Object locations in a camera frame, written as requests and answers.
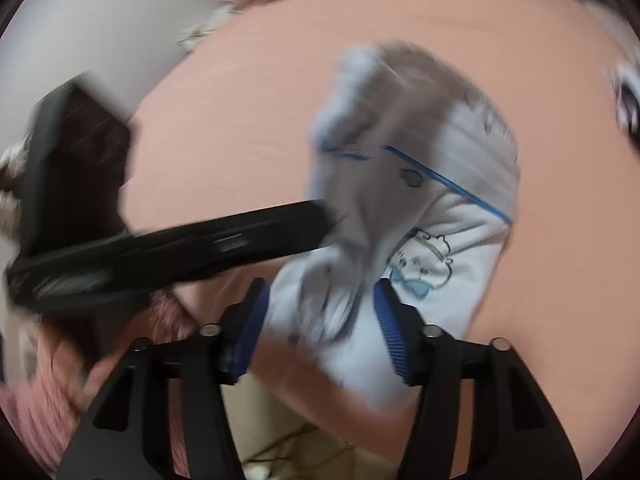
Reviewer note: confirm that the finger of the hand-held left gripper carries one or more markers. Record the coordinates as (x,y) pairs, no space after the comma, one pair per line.
(235,240)

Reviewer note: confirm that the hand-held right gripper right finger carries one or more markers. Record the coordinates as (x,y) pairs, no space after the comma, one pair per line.
(395,340)

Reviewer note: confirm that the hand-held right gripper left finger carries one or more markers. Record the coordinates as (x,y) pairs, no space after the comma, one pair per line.
(245,340)

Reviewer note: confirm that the light blue printed garment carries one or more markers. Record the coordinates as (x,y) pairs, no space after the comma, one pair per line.
(440,190)

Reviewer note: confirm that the bed with pink sheet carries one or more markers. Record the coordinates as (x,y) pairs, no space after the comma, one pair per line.
(240,110)

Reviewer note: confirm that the folded white printed garment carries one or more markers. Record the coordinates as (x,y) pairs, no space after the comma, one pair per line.
(627,105)

